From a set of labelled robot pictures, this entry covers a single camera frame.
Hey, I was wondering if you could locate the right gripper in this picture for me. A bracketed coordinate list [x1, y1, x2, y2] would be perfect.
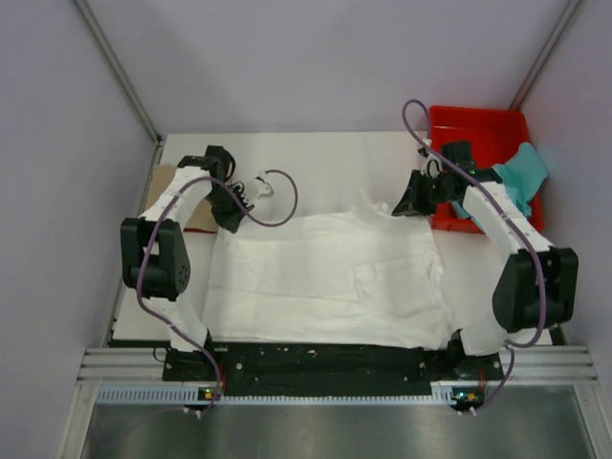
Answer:
[392, 170, 453, 218]

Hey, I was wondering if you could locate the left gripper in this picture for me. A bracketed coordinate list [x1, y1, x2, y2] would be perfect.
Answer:
[204, 185, 253, 233]

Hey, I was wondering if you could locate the white t shirt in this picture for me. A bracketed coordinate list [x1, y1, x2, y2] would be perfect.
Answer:
[204, 198, 455, 350]

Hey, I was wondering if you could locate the teal t shirt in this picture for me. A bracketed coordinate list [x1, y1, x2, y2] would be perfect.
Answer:
[451, 142, 549, 226]

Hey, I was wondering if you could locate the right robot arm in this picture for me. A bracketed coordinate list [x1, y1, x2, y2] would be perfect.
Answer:
[392, 141, 579, 379]

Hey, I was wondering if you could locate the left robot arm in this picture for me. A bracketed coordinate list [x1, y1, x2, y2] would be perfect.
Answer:
[120, 145, 253, 380]

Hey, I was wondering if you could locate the folded brown t shirt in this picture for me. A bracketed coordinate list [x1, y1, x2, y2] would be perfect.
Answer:
[141, 164, 218, 233]

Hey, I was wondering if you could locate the red plastic bin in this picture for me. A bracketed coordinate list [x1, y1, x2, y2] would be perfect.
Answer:
[429, 105, 545, 234]

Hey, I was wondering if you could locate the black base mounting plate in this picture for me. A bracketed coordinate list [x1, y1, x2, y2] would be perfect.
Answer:
[163, 339, 502, 397]

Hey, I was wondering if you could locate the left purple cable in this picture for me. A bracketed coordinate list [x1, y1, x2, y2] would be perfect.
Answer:
[93, 167, 300, 444]

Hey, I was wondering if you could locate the purple cable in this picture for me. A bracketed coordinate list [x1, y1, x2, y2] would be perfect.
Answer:
[402, 98, 549, 416]
[93, 167, 300, 444]

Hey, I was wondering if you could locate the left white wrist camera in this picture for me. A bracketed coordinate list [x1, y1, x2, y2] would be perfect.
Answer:
[244, 170, 274, 204]

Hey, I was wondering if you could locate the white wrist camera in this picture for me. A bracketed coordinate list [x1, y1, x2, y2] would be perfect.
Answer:
[244, 170, 274, 204]
[418, 139, 444, 179]

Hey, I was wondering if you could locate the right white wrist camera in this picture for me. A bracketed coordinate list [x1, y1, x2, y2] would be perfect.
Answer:
[418, 139, 444, 179]

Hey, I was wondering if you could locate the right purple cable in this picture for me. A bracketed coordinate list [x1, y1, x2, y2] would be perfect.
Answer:
[402, 98, 549, 416]

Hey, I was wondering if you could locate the aluminium frame rail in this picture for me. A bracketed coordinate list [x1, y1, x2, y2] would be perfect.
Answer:
[77, 345, 599, 386]

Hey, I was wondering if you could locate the grey slotted cable duct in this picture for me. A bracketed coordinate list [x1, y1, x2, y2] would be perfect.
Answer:
[96, 385, 479, 406]

